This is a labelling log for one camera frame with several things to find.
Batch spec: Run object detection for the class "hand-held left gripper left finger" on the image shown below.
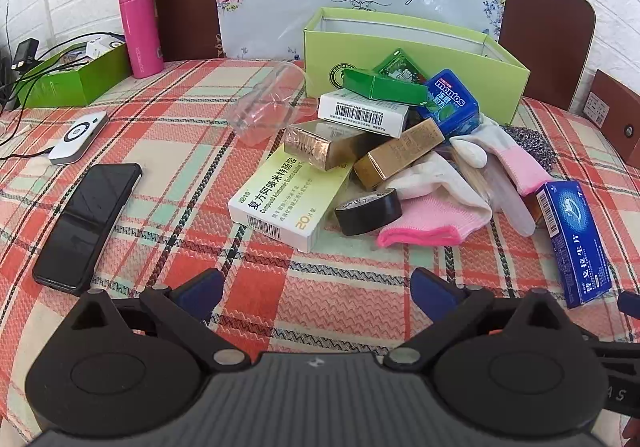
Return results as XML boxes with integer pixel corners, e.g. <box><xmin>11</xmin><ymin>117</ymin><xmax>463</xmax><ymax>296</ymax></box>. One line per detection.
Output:
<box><xmin>70</xmin><ymin>267</ymin><xmax>251</xmax><ymax>374</ymax></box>

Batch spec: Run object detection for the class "blue medicine box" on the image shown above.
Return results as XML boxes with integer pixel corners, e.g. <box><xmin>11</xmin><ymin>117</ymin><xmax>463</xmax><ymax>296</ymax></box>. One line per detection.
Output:
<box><xmin>536</xmin><ymin>180</ymin><xmax>613</xmax><ymax>310</ymax></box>

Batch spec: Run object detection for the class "black power adapter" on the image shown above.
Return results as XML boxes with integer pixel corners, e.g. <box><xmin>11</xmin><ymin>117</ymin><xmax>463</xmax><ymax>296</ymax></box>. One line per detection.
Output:
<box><xmin>11</xmin><ymin>38</ymin><xmax>41</xmax><ymax>70</ymax></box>

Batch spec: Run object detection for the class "black smartphone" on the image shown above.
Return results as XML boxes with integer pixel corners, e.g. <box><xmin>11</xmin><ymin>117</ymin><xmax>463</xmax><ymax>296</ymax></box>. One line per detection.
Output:
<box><xmin>32</xmin><ymin>163</ymin><xmax>143</xmax><ymax>297</ymax></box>

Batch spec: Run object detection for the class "small green open box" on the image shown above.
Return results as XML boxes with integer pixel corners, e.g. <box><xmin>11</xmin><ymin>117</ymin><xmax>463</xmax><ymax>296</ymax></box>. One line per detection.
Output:
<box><xmin>17</xmin><ymin>43</ymin><xmax>133</xmax><ymax>109</ymax></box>

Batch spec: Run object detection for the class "white and yellow medicine box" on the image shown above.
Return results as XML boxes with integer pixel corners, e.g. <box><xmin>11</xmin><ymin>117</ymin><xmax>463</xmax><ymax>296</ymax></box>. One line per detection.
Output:
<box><xmin>227</xmin><ymin>147</ymin><xmax>353</xmax><ymax>254</ymax></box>

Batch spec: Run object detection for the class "brown cardboard box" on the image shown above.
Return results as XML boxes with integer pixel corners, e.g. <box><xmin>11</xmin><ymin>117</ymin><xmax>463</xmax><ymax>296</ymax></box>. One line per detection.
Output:
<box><xmin>582</xmin><ymin>68</ymin><xmax>640</xmax><ymax>165</ymax></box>

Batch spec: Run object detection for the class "steel wool scourer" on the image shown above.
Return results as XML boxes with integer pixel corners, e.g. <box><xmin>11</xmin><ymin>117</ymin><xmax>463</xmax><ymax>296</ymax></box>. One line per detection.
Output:
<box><xmin>500</xmin><ymin>124</ymin><xmax>557</xmax><ymax>173</ymax></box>

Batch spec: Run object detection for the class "brown wooden headboard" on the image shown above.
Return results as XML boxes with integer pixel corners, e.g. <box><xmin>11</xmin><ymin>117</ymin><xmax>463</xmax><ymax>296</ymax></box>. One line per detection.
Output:
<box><xmin>140</xmin><ymin>0</ymin><xmax>598</xmax><ymax>110</ymax></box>

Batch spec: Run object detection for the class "clear plastic cup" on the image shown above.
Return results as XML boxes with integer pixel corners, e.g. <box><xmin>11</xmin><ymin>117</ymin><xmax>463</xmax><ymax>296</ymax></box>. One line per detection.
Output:
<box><xmin>226</xmin><ymin>61</ymin><xmax>307</xmax><ymax>147</ymax></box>

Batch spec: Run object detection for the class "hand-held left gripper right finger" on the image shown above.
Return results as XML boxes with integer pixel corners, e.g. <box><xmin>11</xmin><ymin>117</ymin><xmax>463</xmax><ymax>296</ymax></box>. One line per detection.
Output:
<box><xmin>385</xmin><ymin>267</ymin><xmax>583</xmax><ymax>373</ymax></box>

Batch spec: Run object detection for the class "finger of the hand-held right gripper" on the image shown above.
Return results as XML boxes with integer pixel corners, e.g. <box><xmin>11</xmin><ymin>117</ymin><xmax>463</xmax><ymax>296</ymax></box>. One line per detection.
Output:
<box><xmin>617</xmin><ymin>291</ymin><xmax>640</xmax><ymax>316</ymax></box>

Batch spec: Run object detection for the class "white round-button device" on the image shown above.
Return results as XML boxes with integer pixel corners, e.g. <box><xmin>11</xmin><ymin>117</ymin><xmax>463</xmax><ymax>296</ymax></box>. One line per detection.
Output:
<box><xmin>48</xmin><ymin>111</ymin><xmax>109</xmax><ymax>166</ymax></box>

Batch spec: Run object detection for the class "large green cardboard box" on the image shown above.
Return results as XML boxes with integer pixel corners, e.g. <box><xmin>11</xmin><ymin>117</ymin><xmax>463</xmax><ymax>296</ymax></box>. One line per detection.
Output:
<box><xmin>302</xmin><ymin>7</ymin><xmax>531</xmax><ymax>128</ymax></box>

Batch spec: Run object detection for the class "pale gold cardboard box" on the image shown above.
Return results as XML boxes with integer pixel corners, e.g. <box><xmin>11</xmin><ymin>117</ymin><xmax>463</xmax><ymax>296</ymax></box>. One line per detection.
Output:
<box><xmin>283</xmin><ymin>120</ymin><xmax>391</xmax><ymax>172</ymax></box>

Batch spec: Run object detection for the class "plaid blanket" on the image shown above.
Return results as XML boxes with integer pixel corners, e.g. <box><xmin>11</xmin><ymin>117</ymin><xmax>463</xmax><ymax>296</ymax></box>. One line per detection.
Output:
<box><xmin>0</xmin><ymin>58</ymin><xmax>640</xmax><ymax>447</ymax></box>

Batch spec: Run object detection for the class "small green carton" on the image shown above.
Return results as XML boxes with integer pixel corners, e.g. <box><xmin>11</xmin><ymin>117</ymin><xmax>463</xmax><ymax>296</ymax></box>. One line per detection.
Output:
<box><xmin>341</xmin><ymin>68</ymin><xmax>430</xmax><ymax>106</ymax></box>

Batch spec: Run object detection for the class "small white box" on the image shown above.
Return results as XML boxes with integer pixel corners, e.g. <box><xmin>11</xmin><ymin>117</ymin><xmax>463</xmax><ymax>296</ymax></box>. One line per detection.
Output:
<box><xmin>85</xmin><ymin>38</ymin><xmax>126</xmax><ymax>59</ymax></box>

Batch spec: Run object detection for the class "black cable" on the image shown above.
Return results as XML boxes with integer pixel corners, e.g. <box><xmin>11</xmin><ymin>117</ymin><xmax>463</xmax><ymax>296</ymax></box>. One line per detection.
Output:
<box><xmin>0</xmin><ymin>124</ymin><xmax>56</xmax><ymax>162</ymax></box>

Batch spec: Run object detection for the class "toothpick packet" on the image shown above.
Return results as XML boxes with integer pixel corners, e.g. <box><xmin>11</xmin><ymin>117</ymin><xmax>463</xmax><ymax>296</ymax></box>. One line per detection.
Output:
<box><xmin>452</xmin><ymin>150</ymin><xmax>501</xmax><ymax>213</ymax></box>

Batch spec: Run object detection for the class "blue mint tin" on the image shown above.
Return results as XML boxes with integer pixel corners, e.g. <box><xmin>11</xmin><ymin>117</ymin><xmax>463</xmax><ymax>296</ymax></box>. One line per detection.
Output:
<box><xmin>415</xmin><ymin>68</ymin><xmax>482</xmax><ymax>135</ymax></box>

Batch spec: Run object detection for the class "green foil packet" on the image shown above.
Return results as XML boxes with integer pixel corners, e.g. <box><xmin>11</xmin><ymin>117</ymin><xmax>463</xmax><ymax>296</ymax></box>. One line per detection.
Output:
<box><xmin>377</xmin><ymin>48</ymin><xmax>431</xmax><ymax>80</ymax></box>

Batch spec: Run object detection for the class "black tape roll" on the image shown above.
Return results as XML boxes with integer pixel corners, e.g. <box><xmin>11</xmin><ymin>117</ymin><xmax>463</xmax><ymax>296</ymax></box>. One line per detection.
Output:
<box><xmin>334</xmin><ymin>187</ymin><xmax>403</xmax><ymax>236</ymax></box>

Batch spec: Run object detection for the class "white barcode carton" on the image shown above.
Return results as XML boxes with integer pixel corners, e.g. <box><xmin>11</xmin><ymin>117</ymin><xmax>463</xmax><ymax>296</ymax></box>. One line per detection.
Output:
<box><xmin>317</xmin><ymin>90</ymin><xmax>410</xmax><ymax>139</ymax></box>

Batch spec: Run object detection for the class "pink thermos bottle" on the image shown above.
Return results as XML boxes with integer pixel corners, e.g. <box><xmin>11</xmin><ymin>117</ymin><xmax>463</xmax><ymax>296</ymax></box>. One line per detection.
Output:
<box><xmin>118</xmin><ymin>0</ymin><xmax>166</xmax><ymax>79</ymax></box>

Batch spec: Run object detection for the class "white glove with pink cuff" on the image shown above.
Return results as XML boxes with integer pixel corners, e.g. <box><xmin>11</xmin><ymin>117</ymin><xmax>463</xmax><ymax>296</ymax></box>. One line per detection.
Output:
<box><xmin>376</xmin><ymin>150</ymin><xmax>496</xmax><ymax>249</ymax></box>
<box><xmin>449</xmin><ymin>120</ymin><xmax>557</xmax><ymax>236</ymax></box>

